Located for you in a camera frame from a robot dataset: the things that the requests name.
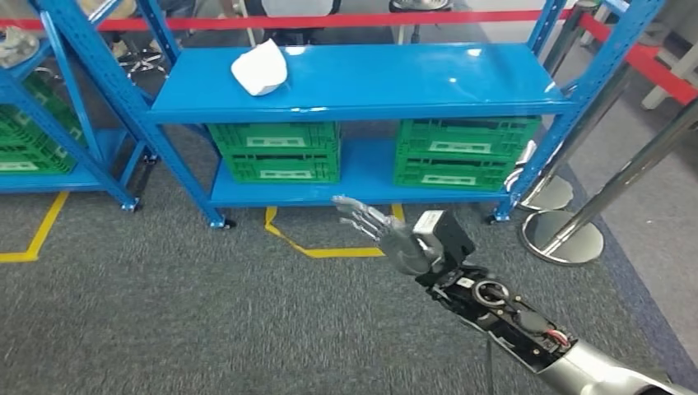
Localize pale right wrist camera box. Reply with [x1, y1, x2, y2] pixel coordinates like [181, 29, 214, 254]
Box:
[412, 209, 477, 268]

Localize dark grey metal post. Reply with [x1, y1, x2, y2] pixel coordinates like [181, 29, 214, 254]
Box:
[542, 2, 598, 77]

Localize chrome stanchion post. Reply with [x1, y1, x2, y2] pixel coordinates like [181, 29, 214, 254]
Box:
[514, 63, 634, 212]
[519, 98, 698, 267]

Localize black round stool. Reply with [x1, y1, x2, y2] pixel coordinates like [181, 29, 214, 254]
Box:
[267, 13, 328, 46]
[389, 0, 454, 44]
[117, 48, 167, 75]

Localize green plastic crate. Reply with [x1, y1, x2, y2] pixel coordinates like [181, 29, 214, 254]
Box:
[393, 115, 542, 192]
[207, 120, 342, 185]
[0, 73, 83, 175]

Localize red barrier belt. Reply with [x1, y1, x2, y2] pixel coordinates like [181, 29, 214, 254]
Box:
[0, 9, 574, 32]
[578, 12, 698, 105]

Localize white workbench frame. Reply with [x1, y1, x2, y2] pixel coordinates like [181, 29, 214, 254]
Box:
[640, 40, 698, 110]

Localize blue metal shelf rack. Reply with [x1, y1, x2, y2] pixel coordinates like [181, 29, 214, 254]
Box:
[0, 0, 159, 212]
[32, 0, 667, 230]

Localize white plastic mirror cover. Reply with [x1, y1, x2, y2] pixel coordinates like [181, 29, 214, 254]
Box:
[230, 38, 288, 98]

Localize white table frame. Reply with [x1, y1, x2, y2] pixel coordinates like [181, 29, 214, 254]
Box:
[231, 0, 258, 48]

